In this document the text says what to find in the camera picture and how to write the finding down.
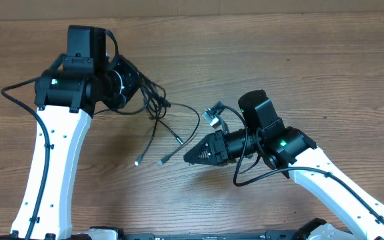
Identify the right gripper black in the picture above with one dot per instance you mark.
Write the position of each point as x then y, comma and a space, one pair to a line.
216, 146

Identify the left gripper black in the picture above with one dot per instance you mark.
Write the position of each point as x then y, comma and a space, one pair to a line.
130, 72

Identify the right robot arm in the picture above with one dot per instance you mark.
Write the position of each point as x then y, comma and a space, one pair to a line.
289, 151

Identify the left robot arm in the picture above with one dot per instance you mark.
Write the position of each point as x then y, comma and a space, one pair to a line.
65, 95

